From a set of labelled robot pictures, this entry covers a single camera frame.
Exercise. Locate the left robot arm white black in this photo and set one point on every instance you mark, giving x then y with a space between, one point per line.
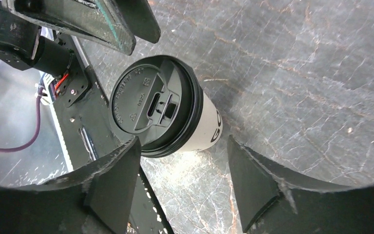
23 46

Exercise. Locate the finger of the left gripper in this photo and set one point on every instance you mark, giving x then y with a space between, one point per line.
99 21
140 19

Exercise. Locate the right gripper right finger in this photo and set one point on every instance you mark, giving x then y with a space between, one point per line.
273 199

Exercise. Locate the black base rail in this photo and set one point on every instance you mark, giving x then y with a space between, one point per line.
81 108

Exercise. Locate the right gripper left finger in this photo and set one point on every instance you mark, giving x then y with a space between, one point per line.
71 203

